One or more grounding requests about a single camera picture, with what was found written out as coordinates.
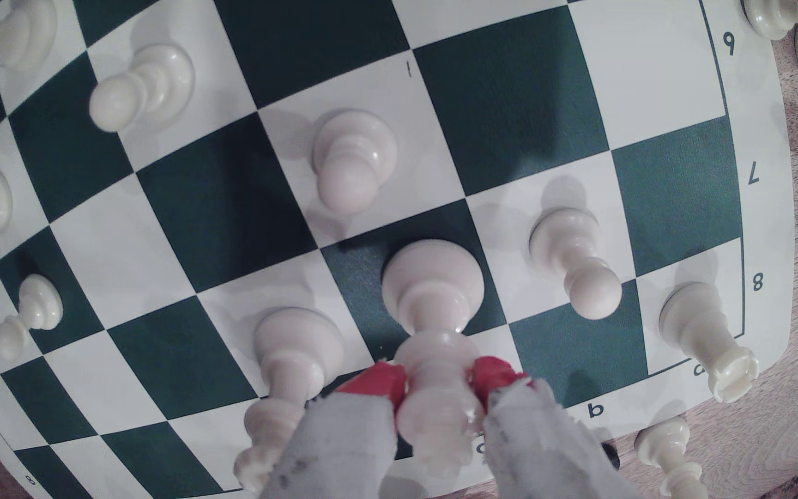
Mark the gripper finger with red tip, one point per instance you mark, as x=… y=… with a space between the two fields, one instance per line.
x=343 y=450
x=544 y=450

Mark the white chess queen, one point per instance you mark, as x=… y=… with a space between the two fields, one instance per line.
x=298 y=346

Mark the white chess bishop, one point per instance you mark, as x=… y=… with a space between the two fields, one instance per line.
x=666 y=443

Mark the white chess rook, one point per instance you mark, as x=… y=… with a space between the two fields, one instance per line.
x=697 y=326
x=11 y=34

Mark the green white chess mat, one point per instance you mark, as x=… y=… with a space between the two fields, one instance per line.
x=510 y=90

